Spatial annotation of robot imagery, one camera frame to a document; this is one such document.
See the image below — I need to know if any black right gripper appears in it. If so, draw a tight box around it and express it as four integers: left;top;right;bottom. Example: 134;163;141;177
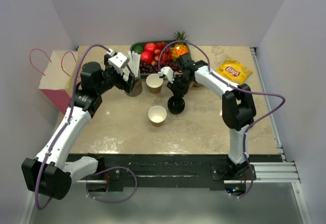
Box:
167;74;193;99

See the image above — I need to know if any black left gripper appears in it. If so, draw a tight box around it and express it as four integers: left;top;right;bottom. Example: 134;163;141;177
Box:
96;55;139;95

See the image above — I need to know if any brown paper coffee cup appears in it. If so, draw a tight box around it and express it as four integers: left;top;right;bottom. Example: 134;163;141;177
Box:
148;106;167;127

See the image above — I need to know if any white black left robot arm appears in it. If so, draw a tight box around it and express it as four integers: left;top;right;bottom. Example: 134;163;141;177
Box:
21;59;135;200

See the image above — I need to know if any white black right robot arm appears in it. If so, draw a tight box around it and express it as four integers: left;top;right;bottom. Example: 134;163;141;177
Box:
159;54;256;180

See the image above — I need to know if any grey metal straw holder cup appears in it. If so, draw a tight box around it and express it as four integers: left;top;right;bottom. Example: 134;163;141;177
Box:
125;78;143;97

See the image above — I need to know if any brown pulp cup carrier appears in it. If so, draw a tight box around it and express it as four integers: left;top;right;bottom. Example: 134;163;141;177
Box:
191;81;203;88

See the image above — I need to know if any white wrapped straw bundle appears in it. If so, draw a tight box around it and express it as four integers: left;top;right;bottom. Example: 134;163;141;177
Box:
123;50;141;79

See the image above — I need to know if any dark green fruit tray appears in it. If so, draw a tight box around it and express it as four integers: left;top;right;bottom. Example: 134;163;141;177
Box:
129;40;192;79

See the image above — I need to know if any black cup lid stack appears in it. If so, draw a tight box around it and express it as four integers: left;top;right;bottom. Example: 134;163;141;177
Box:
168;96;185;115

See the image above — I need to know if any purple grape bunch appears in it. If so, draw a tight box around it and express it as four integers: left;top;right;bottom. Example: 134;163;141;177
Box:
140;62;181;74

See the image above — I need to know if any red apple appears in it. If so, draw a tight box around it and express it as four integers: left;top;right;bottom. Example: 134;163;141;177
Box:
140;51;153;64
144;42;156;53

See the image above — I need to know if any red cherry cluster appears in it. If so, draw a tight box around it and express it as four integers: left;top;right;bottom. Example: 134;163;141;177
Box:
151;42;172;66

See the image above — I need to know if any green lime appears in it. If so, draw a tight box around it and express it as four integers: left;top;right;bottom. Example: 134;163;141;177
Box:
133;45;144;54

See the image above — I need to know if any orange pineapple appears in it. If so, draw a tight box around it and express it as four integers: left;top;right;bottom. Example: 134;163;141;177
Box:
171;31;189;61

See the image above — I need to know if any yellow chips bag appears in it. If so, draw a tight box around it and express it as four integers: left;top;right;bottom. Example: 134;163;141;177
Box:
216;57;253;85

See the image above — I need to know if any pink white paper bag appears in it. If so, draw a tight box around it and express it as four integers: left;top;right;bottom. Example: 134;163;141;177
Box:
29;50;78;114

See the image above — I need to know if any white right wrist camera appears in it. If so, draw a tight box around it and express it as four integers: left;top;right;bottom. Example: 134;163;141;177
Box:
158;67;175;83

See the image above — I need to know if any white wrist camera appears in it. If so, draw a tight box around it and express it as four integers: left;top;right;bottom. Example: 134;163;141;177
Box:
158;67;175;83
104;49;129;69

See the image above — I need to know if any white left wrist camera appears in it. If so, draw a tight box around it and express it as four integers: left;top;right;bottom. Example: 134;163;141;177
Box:
104;49;129;69

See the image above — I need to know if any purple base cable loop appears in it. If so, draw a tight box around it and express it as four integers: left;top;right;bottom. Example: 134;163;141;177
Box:
86;166;139;204

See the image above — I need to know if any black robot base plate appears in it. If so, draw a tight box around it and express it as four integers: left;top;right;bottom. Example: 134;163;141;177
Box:
66;153;283;192

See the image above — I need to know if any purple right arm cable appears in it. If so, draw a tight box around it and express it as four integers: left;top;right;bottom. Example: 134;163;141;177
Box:
157;40;286;199

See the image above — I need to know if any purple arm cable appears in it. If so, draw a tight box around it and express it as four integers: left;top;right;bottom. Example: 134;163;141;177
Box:
157;40;286;199
34;44;113;211

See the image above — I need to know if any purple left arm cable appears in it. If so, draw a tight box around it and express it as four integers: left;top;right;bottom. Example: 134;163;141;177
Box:
34;44;113;211

